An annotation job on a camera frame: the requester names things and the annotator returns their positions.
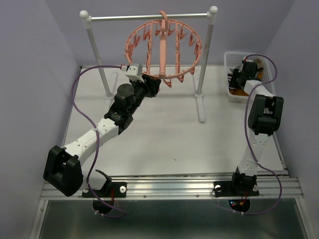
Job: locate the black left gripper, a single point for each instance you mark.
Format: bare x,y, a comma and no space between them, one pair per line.
151,85

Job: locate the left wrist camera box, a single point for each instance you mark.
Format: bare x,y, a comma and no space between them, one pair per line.
135,72

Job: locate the pink round clip hanger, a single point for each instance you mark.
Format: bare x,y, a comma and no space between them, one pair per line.
164,28

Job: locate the white plastic basket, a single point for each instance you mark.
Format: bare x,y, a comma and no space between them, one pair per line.
232,60

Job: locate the aluminium mounting rail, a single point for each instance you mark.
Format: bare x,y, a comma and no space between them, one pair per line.
186,187

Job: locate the white drying rack stand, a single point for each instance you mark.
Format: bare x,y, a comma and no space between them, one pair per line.
87,20

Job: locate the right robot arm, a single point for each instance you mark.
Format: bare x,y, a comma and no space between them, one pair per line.
262,118

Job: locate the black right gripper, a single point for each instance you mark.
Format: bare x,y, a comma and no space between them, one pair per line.
236,71

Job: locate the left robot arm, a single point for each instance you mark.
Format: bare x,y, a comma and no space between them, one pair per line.
63,169

